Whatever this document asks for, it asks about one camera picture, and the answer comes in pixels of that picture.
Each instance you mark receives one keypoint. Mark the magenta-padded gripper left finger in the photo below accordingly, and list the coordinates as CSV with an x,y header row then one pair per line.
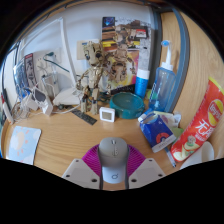
x,y
78,171

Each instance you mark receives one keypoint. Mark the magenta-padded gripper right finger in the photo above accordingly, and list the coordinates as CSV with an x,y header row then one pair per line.
x,y
148,171

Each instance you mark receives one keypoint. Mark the grey white computer mouse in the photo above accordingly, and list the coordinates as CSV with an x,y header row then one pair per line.
x,y
113,156

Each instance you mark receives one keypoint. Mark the pastel cloud print mouse pad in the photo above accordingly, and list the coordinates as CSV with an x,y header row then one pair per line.
x,y
23,145

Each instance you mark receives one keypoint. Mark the blue pen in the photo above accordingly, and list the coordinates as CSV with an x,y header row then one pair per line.
x,y
170,158

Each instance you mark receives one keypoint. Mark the blue drink carton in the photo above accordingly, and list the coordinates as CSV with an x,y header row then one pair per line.
x,y
156,131

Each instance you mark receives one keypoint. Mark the white mug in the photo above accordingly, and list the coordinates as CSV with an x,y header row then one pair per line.
x,y
200,155

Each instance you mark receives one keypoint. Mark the black ruler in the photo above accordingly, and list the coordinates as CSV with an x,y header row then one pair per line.
x,y
84,117

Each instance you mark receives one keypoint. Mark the small white square clock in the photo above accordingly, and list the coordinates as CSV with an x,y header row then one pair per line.
x,y
107,114

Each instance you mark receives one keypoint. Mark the red chips can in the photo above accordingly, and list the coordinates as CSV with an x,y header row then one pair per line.
x,y
200,126

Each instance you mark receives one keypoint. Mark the teal bowl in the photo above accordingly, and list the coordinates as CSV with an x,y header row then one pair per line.
x,y
127,106

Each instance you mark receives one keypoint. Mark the white desk lamp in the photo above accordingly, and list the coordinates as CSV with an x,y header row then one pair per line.
x,y
68,96

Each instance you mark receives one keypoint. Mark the white power strip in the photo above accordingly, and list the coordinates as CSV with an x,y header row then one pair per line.
x,y
41,100

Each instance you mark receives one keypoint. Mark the blue spray bottle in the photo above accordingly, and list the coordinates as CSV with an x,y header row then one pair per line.
x,y
162,86

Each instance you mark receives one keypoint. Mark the glass jar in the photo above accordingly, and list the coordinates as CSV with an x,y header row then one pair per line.
x,y
50,85

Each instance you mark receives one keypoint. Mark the tan tree-man figurine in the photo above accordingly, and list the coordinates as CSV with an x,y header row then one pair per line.
x,y
93,70

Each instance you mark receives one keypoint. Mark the beige paper card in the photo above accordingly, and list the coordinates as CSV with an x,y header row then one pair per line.
x,y
81,50

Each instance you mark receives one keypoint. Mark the colourful figure print box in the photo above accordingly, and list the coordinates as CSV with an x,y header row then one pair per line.
x,y
128,50

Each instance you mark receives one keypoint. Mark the grey metal frame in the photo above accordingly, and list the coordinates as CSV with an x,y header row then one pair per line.
x,y
181,50

